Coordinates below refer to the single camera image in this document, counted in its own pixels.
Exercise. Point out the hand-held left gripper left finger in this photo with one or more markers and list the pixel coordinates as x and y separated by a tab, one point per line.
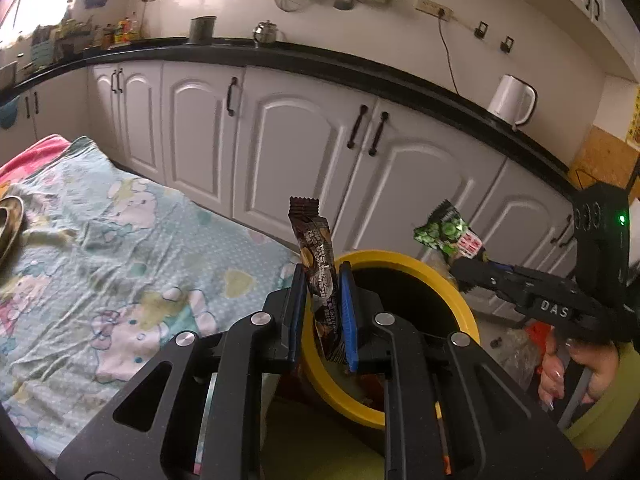
298	315

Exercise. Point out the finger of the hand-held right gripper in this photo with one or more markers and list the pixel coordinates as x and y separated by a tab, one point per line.
487	282

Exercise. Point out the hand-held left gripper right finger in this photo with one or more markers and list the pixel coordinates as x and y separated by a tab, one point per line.
348	320

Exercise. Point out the brown snack bar wrapper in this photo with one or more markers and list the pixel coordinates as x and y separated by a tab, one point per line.
317	260

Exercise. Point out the green snack wrapper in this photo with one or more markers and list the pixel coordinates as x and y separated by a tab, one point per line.
442	232

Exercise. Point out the yellow trash bin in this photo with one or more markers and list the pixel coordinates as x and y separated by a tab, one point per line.
400	259

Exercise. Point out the person's right forearm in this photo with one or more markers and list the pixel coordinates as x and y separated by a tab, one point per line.
610	420

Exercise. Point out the person's right hand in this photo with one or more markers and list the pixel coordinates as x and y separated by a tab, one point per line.
597	365

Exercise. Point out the clear plastic bag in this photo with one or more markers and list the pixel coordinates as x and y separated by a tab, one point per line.
515	360

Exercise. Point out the brown cork board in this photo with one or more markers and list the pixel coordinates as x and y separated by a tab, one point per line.
607	157

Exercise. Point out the person's green clothing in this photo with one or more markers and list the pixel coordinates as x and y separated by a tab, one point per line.
320	455

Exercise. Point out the white base cabinets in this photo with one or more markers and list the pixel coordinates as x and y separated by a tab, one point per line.
300	150

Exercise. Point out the white electric kettle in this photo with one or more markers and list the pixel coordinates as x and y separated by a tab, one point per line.
510	102

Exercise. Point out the printed light blue blanket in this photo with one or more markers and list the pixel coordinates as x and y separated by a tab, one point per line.
125	260

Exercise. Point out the black countertop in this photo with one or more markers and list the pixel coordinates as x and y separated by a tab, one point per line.
350	62

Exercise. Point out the beige power strip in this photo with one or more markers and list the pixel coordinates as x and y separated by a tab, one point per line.
432	8

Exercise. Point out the metal teapot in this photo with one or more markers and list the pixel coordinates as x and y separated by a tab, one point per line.
265	34

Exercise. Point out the metal cup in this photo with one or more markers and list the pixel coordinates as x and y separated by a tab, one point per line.
202	30

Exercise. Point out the metal plate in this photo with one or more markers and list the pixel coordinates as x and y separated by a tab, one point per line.
10	225

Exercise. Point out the pink blanket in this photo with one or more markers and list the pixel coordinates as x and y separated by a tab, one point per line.
35	152

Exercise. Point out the group of condiment bottles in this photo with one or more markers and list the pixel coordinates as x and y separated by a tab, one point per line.
122	32

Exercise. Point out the metal cooking pot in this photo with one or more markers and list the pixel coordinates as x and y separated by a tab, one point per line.
7	75

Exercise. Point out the black wall hook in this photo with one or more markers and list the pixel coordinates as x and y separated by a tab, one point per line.
481	30
507	44

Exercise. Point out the white wall cabinet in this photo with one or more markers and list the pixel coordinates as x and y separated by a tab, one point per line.
590	0

